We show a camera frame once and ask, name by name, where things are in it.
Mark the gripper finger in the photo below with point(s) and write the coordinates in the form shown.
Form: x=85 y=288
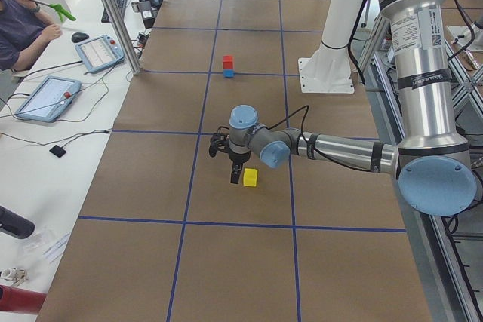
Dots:
x=235 y=173

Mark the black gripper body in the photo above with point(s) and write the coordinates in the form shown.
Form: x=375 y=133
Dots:
x=238 y=157

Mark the yellow block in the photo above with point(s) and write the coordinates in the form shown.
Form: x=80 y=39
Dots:
x=250 y=177

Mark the blue block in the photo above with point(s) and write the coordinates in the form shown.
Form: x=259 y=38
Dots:
x=228 y=73

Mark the red block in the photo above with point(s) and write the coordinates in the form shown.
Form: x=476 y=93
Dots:
x=228 y=62

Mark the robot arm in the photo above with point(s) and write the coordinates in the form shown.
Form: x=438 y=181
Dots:
x=431 y=163

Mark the brown paper table cover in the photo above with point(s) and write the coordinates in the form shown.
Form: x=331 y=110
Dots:
x=257 y=199

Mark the far teach pendant tablet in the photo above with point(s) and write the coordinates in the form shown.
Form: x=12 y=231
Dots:
x=100 y=53

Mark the teach pendant tablet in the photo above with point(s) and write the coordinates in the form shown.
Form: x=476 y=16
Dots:
x=49 y=100
x=100 y=53

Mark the black computer mouse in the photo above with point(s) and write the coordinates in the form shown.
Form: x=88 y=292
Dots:
x=78 y=37

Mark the green grabber tool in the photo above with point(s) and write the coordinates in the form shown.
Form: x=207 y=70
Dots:
x=56 y=9

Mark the small black square pad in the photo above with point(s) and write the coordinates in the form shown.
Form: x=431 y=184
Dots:
x=58 y=151

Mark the near teach pendant tablet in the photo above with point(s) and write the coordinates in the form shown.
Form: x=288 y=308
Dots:
x=49 y=100

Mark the seated person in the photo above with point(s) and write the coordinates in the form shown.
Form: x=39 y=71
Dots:
x=26 y=31

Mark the black cylinder bottle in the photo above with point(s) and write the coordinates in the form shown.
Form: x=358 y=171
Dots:
x=15 y=225

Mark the red cylinder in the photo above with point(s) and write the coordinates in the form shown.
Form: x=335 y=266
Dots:
x=21 y=301

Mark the aluminium frame post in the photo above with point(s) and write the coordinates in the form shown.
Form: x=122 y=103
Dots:
x=118 y=24

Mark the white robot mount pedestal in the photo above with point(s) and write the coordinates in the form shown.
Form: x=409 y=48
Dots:
x=328 y=70

